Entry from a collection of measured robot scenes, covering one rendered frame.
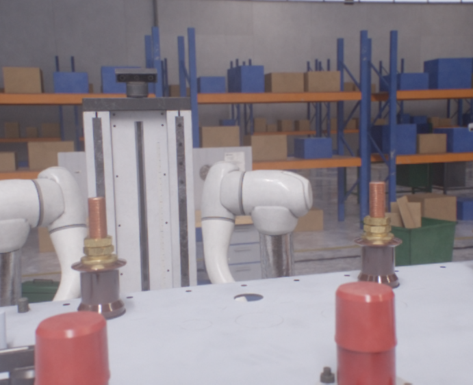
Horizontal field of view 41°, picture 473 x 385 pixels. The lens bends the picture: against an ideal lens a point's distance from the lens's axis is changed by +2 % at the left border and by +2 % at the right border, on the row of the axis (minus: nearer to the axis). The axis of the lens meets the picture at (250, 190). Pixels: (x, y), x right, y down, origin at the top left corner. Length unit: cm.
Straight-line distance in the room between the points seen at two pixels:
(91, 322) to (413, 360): 46
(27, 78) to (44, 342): 818
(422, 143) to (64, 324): 991
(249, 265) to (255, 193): 378
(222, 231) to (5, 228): 57
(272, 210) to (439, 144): 894
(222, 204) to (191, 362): 94
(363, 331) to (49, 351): 33
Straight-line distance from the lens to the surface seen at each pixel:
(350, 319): 73
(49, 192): 177
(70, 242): 177
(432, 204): 1041
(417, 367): 90
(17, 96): 868
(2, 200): 173
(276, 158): 935
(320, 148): 963
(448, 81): 1057
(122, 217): 212
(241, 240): 545
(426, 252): 544
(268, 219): 177
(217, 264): 178
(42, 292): 634
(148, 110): 210
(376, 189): 124
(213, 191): 180
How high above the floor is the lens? 169
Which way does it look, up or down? 6 degrees down
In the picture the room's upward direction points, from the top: 1 degrees counter-clockwise
